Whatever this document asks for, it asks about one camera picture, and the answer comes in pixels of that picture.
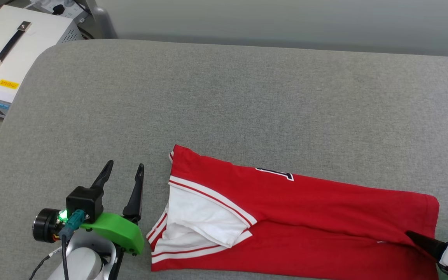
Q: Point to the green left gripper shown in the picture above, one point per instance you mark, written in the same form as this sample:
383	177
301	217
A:
123	231

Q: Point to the red and white jersey shirt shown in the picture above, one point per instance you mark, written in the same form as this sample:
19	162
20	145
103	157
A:
305	217

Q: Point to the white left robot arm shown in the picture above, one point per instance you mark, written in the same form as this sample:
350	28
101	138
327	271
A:
84	264

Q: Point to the yellow warning label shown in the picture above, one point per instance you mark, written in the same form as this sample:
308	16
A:
8	84

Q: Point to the white equipment box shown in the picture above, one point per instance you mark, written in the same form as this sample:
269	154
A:
33	50

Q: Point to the white power strip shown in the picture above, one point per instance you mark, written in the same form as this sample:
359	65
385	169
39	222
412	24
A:
68	7

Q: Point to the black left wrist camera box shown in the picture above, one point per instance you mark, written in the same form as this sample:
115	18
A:
84	200

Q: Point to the grey frame post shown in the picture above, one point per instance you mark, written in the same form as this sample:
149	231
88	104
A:
103	19

